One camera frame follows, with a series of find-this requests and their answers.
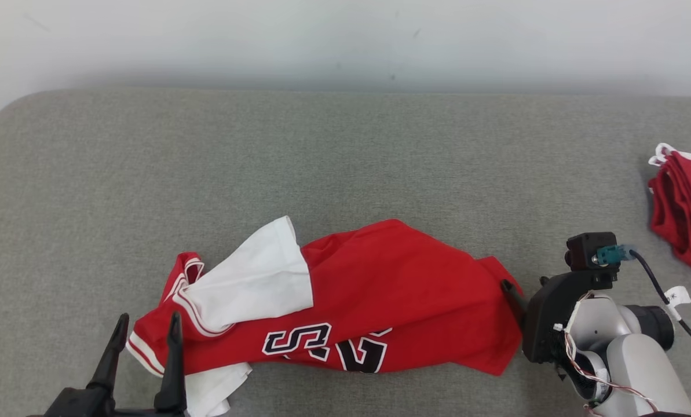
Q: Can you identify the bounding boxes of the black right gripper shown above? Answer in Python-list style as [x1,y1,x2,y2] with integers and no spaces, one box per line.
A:
[500,269,619,365]

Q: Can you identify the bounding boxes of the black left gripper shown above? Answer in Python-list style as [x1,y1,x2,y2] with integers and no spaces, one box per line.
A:
[27,311,190,417]

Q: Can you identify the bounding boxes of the red jersey white sleeves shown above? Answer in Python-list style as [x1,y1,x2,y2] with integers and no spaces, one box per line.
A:
[126,215,524,417]

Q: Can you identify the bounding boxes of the red Bulls shorts white stripe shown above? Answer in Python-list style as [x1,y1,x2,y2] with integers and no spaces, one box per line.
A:
[648,142,691,277]

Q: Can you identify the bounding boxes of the right camera cable teal plug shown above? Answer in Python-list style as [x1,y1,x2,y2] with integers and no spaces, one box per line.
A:
[591,243,691,371]

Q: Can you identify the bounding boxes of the thin red white wire bundle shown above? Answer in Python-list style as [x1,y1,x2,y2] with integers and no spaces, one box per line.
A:
[553,291,661,417]

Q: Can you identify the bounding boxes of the white cable tag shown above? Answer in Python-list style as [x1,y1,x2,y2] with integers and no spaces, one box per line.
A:
[664,286,691,320]

